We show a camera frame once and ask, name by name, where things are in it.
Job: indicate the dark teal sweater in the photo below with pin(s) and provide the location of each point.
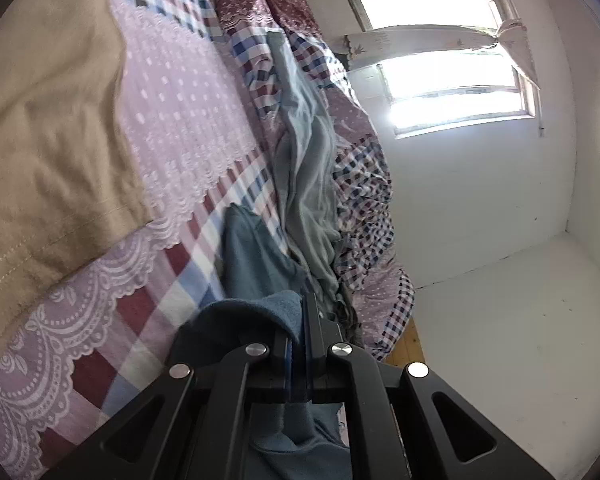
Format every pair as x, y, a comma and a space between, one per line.
263, 292

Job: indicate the tan brown garment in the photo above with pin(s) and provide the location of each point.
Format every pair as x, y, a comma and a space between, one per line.
69, 187

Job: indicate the plaid folded quilt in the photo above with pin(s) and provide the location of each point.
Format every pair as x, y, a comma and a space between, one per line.
382, 293

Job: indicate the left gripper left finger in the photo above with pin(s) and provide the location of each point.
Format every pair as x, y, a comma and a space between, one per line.
190, 423

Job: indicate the plaid bed sheet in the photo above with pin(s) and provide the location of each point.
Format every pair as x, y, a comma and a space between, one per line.
103, 335

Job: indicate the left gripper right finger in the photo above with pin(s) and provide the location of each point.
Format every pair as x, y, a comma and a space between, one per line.
405, 422

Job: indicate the olive green garment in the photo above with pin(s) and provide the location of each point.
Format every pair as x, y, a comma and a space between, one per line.
347, 317

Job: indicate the wooden headboard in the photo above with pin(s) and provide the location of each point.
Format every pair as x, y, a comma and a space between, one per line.
408, 348

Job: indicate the window with curtain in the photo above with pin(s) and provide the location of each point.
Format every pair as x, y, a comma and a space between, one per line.
446, 64

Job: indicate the grey trousers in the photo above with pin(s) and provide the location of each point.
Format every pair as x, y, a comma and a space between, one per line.
303, 161

